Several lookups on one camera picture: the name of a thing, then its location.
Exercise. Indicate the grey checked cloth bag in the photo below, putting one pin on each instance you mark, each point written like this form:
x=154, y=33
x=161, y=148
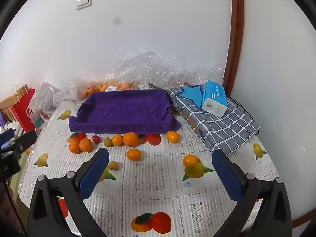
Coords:
x=229, y=126

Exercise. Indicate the blue star-shaped paper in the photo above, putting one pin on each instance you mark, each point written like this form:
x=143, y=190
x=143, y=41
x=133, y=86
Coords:
x=191, y=95

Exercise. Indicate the white plastic bag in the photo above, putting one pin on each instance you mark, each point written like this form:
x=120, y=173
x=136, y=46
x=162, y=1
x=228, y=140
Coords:
x=44, y=97

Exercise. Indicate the clear bag of tangerines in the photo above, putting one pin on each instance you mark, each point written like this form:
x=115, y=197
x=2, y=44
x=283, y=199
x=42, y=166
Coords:
x=108, y=86

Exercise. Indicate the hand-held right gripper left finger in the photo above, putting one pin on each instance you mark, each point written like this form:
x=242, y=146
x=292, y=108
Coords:
x=92, y=177

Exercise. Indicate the red paper bag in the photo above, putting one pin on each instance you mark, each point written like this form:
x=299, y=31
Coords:
x=22, y=112

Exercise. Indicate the purple towel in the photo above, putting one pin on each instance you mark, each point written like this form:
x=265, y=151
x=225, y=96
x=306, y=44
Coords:
x=123, y=111

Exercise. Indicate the yellow-green jujube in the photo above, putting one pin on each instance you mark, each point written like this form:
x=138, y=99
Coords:
x=113, y=165
x=107, y=142

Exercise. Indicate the translucent plastic bag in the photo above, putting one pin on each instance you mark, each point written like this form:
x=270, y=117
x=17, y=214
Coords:
x=66, y=92

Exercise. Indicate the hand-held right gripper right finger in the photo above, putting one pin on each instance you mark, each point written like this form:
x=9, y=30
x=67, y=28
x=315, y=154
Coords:
x=228, y=177

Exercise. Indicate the red jujube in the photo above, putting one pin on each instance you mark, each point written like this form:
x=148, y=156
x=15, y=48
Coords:
x=95, y=138

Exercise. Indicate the brown wooden door frame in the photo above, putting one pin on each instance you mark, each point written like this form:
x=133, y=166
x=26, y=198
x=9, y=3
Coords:
x=237, y=29

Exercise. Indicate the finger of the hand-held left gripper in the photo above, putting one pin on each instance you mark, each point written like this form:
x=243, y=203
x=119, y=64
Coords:
x=6, y=135
x=24, y=140

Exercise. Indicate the orange tangerine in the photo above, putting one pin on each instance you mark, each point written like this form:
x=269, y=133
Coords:
x=190, y=161
x=86, y=145
x=172, y=136
x=73, y=147
x=117, y=140
x=133, y=154
x=130, y=138

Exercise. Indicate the blue tissue pack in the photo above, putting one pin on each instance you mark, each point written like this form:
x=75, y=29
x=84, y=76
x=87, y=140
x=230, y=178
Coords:
x=213, y=98

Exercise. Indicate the teal and red carton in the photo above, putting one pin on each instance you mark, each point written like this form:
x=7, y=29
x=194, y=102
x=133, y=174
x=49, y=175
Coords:
x=39, y=120

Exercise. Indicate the white wall light switch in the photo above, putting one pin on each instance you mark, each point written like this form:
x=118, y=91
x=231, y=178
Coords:
x=84, y=1

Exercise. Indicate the lace tablecloth with printed pictures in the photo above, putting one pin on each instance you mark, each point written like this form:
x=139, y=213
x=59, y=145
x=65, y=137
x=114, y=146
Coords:
x=153, y=175

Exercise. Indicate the crumpled clear plastic bag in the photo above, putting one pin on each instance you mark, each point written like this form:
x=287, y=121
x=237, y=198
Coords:
x=153, y=66

